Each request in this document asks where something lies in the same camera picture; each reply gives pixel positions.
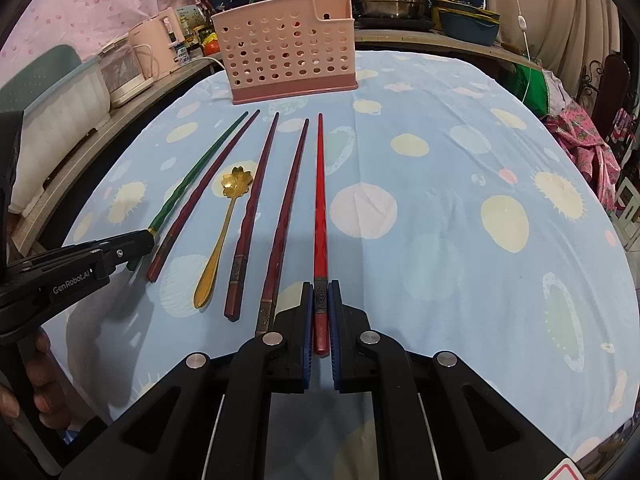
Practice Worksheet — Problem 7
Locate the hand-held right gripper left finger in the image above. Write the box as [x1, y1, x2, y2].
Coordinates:
[60, 281, 315, 480]

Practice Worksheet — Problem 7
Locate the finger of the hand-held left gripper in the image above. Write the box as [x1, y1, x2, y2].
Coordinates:
[99, 229, 156, 272]

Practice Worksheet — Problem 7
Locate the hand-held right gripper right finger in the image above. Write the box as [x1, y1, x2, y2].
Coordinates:
[327, 280, 572, 480]

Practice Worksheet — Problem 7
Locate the bright red chopstick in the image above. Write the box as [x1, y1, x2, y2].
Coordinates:
[311, 113, 332, 356]

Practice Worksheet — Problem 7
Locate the pink perforated utensil holder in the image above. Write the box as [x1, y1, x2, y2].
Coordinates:
[210, 0, 360, 106]

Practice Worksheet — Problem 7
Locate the person's left hand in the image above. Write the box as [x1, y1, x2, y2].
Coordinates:
[0, 332, 71, 431]

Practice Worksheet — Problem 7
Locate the wooden counter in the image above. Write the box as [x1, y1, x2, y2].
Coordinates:
[10, 27, 544, 257]

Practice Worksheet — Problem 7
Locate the gold flower spoon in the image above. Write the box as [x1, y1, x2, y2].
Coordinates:
[193, 166, 255, 310]

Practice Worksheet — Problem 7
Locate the maroon chopstick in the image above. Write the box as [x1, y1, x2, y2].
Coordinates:
[224, 111, 280, 322]
[254, 118, 311, 339]

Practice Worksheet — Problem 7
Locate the white storage box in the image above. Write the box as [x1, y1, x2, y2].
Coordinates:
[0, 45, 112, 217]

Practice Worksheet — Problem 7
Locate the white countertop appliance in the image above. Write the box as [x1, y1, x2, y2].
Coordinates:
[99, 37, 156, 109]

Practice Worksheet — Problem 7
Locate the pink electric kettle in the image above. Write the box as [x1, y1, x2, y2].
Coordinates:
[128, 7, 186, 79]

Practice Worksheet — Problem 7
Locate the pink floral cloth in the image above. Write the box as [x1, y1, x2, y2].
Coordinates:
[545, 100, 621, 216]

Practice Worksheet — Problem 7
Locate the green cloth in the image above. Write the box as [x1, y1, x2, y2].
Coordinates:
[515, 62, 551, 116]

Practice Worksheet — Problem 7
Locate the white stool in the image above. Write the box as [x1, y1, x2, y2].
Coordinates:
[607, 175, 640, 251]

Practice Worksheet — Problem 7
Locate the black induction cooker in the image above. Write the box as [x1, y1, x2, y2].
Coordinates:
[354, 15, 434, 31]

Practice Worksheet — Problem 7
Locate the blue baking dish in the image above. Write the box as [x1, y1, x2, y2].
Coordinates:
[438, 10, 501, 46]

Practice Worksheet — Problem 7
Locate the dark dish with yellow rim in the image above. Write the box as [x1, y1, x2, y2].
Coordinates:
[430, 0, 501, 24]

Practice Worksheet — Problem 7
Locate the dark wooden chair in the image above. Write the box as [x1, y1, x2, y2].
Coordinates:
[580, 52, 636, 146]

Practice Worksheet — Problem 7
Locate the beige curtain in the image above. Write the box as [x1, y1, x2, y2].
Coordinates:
[482, 0, 627, 92]

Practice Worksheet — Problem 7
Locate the white cable with switch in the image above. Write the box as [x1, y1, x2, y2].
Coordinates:
[505, 0, 539, 107]

